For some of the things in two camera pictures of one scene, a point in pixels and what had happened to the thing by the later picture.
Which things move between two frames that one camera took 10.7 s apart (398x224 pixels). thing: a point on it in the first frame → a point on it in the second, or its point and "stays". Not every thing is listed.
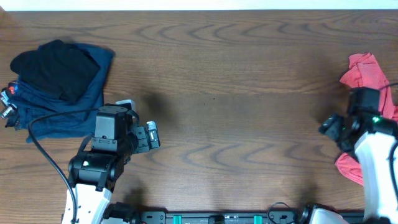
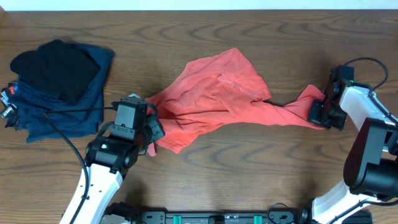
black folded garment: [61, 68] stays
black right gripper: [331, 127] → [314, 106]
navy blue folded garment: [32, 101] stays
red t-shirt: [365, 72] → [216, 88]
